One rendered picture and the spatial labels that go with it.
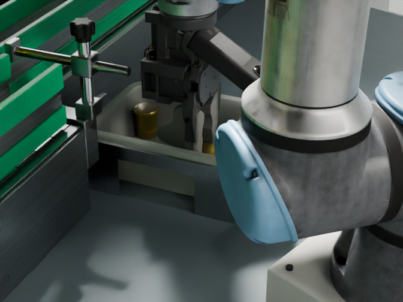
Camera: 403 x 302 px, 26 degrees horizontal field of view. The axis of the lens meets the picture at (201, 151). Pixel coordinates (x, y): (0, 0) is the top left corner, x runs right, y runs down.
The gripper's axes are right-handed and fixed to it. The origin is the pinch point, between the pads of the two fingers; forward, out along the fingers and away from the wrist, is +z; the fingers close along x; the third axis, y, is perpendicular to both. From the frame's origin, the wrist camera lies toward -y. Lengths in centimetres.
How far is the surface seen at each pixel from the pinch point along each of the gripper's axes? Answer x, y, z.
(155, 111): -7.2, 10.4, -0.8
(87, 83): 9.7, 11.4, -12.6
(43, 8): -11.1, 30.0, -12.4
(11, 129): 22.9, 13.8, -12.6
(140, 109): -8.5, 13.5, 0.1
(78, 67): 10.3, 12.1, -14.9
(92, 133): 9.3, 11.4, -5.4
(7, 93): 12.8, 21.0, -10.9
